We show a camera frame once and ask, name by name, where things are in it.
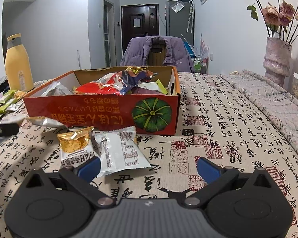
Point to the clear plastic bag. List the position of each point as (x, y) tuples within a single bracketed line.
[(177, 7)]

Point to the pink vase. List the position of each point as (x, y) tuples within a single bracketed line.
[(277, 59)]

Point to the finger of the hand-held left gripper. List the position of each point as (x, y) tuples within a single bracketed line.
[(5, 130)]

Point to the grey side door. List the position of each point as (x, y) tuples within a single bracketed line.
[(108, 34)]

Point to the green white snack packet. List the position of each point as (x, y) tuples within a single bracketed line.
[(159, 85)]

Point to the quilted grey blanket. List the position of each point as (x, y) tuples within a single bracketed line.
[(268, 99)]

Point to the wooden chair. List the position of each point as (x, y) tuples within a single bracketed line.
[(157, 57)]

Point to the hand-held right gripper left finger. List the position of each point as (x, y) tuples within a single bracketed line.
[(89, 167)]

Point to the purple jacket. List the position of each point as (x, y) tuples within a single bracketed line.
[(136, 52)]

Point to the dried pink roses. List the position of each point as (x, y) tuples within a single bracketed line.
[(273, 16)]

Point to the folded umbrella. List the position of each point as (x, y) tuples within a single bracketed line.
[(190, 17)]

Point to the red snack packet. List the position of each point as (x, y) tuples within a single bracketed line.
[(94, 88)]

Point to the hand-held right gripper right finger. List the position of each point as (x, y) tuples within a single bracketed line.
[(208, 168)]

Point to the small silver snack packet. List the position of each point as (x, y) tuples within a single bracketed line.
[(16, 106)]

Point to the small green snack packet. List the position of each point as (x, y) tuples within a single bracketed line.
[(8, 106), (5, 96)]

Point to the blue red noodle snack bag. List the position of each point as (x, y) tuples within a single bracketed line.
[(136, 78)]

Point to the yellow bottle with grey cap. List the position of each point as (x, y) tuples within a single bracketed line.
[(18, 64)]

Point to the small gold snack packet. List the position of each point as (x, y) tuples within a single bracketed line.
[(21, 94)]

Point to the dark brown door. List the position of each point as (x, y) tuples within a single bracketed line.
[(139, 39)]

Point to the grey refrigerator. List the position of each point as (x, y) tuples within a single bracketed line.
[(176, 24)]

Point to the cluttered storage rack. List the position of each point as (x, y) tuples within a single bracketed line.
[(200, 59)]

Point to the small black object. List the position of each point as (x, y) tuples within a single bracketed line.
[(3, 86)]

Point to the red cardboard box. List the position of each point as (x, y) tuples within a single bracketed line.
[(101, 114)]

